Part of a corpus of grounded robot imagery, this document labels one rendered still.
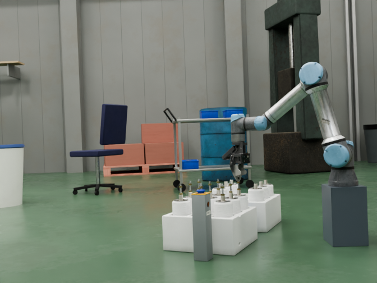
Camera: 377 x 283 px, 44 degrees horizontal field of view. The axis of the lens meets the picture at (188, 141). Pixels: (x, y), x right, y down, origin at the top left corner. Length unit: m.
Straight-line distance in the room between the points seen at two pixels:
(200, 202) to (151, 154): 5.48
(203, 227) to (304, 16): 5.11
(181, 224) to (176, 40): 6.96
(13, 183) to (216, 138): 2.57
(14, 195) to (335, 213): 3.11
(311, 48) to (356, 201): 4.58
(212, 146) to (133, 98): 3.42
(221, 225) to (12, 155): 2.74
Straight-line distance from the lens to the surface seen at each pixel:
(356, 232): 2.51
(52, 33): 9.54
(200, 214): 2.18
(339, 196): 2.46
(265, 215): 2.80
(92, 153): 5.05
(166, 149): 7.65
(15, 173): 4.64
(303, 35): 6.85
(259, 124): 2.46
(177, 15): 9.21
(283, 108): 2.56
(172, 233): 2.42
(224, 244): 2.31
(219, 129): 5.88
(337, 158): 2.34
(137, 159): 7.62
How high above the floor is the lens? 0.58
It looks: 1 degrees down
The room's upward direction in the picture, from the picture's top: 2 degrees counter-clockwise
